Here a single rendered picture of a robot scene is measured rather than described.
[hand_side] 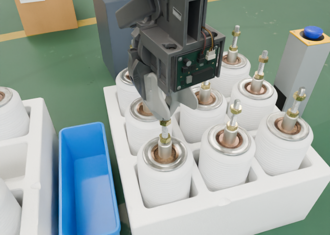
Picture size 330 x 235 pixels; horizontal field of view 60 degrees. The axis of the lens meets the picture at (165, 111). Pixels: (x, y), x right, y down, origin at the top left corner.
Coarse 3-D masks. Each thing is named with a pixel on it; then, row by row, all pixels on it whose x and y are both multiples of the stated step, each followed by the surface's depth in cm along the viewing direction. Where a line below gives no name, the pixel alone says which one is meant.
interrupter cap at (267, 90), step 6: (246, 78) 64; (240, 84) 62; (246, 84) 62; (264, 84) 62; (270, 84) 62; (240, 90) 60; (246, 90) 61; (264, 90) 61; (270, 90) 61; (246, 96) 59; (252, 96) 59; (258, 96) 59; (264, 96) 59; (270, 96) 59
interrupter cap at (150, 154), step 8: (152, 144) 49; (176, 144) 49; (144, 152) 48; (152, 152) 48; (176, 152) 48; (184, 152) 48; (144, 160) 47; (152, 160) 47; (160, 160) 47; (168, 160) 47; (176, 160) 47; (184, 160) 47; (152, 168) 46; (160, 168) 46; (168, 168) 46; (176, 168) 46
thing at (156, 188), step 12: (144, 144) 50; (192, 156) 49; (144, 168) 46; (180, 168) 46; (144, 180) 48; (156, 180) 46; (168, 180) 45; (180, 180) 47; (144, 192) 50; (156, 192) 48; (168, 192) 48; (180, 192) 49; (144, 204) 54; (156, 204) 50
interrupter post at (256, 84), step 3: (252, 78) 60; (255, 78) 59; (252, 81) 60; (255, 81) 59; (258, 81) 59; (261, 81) 59; (252, 84) 60; (255, 84) 59; (258, 84) 59; (261, 84) 60; (252, 87) 60; (255, 87) 60; (258, 87) 60; (252, 90) 61; (255, 90) 60; (258, 90) 60
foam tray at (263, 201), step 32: (128, 160) 56; (256, 160) 56; (320, 160) 56; (128, 192) 51; (192, 192) 55; (224, 192) 51; (256, 192) 51; (288, 192) 54; (320, 192) 58; (160, 224) 48; (192, 224) 51; (224, 224) 55; (256, 224) 60
